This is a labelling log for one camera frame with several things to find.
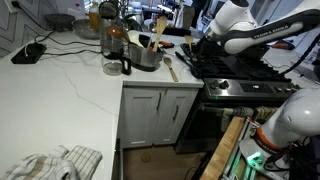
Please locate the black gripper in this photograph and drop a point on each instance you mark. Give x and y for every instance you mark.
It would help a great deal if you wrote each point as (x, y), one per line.
(211, 47)

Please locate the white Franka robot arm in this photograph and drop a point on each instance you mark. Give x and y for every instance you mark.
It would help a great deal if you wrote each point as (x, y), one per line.
(260, 33)

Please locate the black plastic spatula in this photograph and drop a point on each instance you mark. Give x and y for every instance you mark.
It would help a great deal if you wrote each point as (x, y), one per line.
(185, 62)

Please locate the black gas stove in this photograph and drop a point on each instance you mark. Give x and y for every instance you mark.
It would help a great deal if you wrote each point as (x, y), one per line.
(240, 80)

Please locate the small wooden spoon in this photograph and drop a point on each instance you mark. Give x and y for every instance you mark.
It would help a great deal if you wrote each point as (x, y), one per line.
(171, 71)

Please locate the large wooden spoon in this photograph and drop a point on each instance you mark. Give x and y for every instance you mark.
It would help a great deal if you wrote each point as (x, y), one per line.
(160, 26)

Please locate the metal pot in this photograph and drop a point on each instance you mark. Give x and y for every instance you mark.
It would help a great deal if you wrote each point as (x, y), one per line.
(143, 58)

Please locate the white serving spoon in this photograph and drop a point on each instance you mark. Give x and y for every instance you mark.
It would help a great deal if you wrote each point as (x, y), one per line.
(135, 38)

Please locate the grey cabinet door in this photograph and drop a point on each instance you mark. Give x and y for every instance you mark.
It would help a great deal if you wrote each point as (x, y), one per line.
(140, 116)
(175, 115)

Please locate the brown ladle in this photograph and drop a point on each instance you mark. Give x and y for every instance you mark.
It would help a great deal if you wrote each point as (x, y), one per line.
(116, 32)

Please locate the black round strainer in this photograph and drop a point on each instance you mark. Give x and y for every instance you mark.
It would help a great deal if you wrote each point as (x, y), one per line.
(108, 10)

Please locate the wooden table top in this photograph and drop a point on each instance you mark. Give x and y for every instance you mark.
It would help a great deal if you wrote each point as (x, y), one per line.
(223, 150)

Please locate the orange liquid bottle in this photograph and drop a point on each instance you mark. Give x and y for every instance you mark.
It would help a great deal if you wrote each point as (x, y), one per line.
(94, 16)

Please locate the metal mixing bowl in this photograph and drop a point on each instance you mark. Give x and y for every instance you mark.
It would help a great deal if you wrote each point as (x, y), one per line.
(83, 29)

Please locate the black flat box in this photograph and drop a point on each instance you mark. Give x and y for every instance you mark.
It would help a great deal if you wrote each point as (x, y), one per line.
(29, 53)

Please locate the striped kitchen towel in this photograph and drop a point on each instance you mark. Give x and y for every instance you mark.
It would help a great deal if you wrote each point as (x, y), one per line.
(63, 163)

